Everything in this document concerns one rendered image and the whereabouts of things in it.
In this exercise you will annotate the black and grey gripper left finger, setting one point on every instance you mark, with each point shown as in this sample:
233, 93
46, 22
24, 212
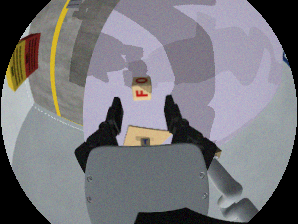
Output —
107, 132

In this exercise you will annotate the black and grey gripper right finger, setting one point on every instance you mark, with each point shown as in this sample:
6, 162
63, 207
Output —
183, 133

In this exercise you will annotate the tan flat mat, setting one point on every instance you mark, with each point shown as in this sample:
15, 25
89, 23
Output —
135, 133

